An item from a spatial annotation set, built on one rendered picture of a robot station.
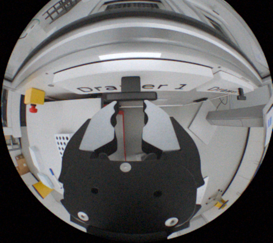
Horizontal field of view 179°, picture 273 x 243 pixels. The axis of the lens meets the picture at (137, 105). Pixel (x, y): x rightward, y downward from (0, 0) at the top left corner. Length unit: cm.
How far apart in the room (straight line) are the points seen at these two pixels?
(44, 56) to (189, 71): 21
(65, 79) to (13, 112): 70
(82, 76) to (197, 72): 17
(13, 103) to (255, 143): 376
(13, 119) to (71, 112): 60
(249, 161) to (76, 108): 327
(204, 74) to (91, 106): 30
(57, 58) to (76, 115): 24
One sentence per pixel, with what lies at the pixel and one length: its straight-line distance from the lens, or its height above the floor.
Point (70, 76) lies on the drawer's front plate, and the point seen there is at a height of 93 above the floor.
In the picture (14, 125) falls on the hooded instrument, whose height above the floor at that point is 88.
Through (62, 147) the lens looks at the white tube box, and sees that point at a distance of 38.
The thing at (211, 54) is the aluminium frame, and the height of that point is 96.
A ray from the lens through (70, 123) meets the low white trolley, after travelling 37.
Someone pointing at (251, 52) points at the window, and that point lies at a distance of 23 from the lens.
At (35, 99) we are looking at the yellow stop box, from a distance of 34.
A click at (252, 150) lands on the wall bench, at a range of 305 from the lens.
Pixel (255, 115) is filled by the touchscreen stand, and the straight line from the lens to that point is 91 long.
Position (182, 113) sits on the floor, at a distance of 117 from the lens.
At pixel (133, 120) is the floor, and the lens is 104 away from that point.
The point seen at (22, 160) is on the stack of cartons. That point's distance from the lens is 453.
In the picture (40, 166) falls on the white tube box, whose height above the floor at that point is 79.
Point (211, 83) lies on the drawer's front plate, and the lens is 23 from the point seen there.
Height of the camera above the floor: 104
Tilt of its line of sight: 84 degrees down
